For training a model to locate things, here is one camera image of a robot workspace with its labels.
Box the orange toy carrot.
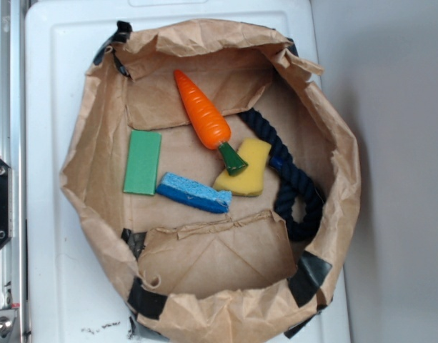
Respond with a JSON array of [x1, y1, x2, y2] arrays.
[[174, 70, 248, 177]]

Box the yellow sponge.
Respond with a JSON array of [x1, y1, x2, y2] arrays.
[[213, 138, 272, 197]]

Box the blue sponge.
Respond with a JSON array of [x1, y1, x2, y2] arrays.
[[156, 172, 232, 214]]

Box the green rectangular block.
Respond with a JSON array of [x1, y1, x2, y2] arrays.
[[123, 130, 161, 196]]

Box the brown paper bag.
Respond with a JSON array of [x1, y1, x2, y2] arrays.
[[60, 19, 362, 342]]

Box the dark blue rope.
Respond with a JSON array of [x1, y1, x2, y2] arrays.
[[237, 108, 326, 242]]

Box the aluminium frame rail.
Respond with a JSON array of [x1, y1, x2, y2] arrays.
[[0, 1, 30, 342]]

